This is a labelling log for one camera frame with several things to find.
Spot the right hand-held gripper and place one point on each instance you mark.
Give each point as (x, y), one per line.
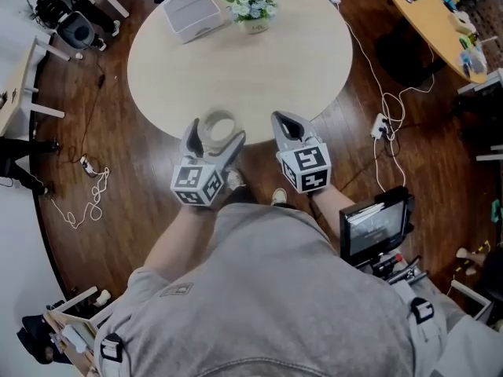
(308, 167)

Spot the small white plug strip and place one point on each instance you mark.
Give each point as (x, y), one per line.
(87, 164)

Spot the person's right shoe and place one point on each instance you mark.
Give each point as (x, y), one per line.
(279, 196)

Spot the oval wooden side table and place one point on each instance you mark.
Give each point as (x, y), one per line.
(426, 22)

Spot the white-legged wooden desk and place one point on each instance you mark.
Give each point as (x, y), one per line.
(15, 88)

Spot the white storage box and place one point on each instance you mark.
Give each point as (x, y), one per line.
(194, 12)

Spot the white power strip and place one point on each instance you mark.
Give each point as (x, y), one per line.
(379, 126)

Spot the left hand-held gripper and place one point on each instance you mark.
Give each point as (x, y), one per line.
(194, 183)

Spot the black bag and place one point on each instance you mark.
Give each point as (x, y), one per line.
(37, 340)

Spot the person's grey shirt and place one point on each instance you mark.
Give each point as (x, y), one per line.
(267, 297)

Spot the person's left forearm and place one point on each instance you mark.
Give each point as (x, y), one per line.
(177, 238)

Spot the person's shoe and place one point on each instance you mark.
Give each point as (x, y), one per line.
(236, 179)
(279, 196)

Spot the person's left shoe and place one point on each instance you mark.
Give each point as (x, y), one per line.
(236, 179)

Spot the potted artificial flowers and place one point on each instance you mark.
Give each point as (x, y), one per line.
(253, 8)

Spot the wooden figure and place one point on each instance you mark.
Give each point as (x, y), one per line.
(473, 258)

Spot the wooden shelf rack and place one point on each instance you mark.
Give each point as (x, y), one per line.
(74, 328)

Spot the clear roll of tape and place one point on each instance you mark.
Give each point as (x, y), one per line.
(230, 121)

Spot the person's right forearm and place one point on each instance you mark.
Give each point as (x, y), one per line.
(334, 206)

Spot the black monitor on stand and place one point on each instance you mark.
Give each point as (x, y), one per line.
(373, 226)

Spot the white open box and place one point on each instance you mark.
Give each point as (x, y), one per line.
(477, 302)

